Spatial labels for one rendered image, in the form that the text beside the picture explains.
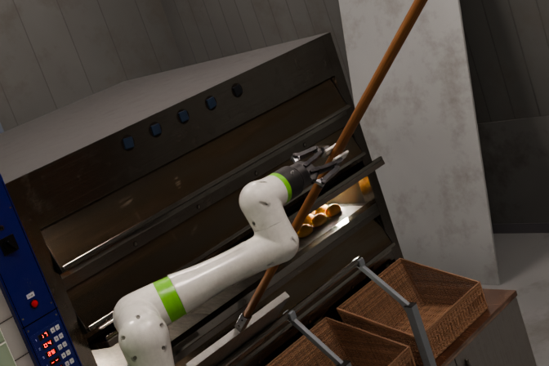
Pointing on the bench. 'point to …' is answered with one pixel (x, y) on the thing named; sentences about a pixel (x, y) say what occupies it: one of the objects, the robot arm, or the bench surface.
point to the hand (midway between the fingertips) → (335, 153)
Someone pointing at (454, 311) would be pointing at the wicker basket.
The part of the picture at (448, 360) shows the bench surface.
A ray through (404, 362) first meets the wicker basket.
